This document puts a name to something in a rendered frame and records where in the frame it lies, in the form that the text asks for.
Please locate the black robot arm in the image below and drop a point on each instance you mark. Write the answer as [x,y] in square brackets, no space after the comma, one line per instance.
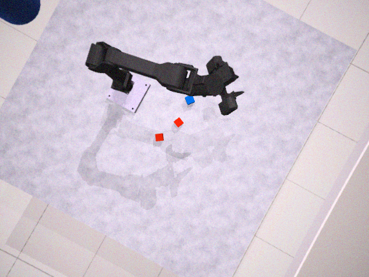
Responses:
[103,58]

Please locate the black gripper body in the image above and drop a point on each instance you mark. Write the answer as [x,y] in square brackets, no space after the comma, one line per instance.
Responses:
[228,104]

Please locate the red cube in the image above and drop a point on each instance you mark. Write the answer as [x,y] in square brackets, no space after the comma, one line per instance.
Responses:
[178,122]
[159,137]

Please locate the blue cube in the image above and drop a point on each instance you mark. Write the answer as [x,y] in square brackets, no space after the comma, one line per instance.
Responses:
[189,100]

